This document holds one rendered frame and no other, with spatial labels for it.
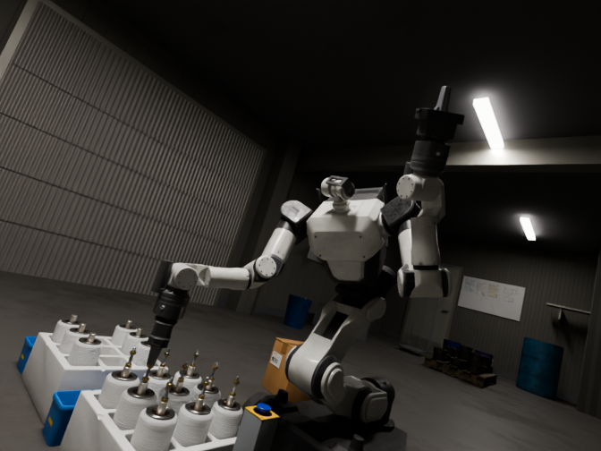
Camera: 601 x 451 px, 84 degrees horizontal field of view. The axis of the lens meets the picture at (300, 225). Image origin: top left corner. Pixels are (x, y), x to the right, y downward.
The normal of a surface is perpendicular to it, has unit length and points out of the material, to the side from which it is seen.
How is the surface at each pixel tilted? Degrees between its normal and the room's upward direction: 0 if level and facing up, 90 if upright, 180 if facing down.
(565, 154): 90
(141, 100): 90
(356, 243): 133
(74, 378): 90
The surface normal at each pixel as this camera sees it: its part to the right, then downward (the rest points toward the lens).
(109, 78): 0.74, 0.11
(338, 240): -0.41, 0.46
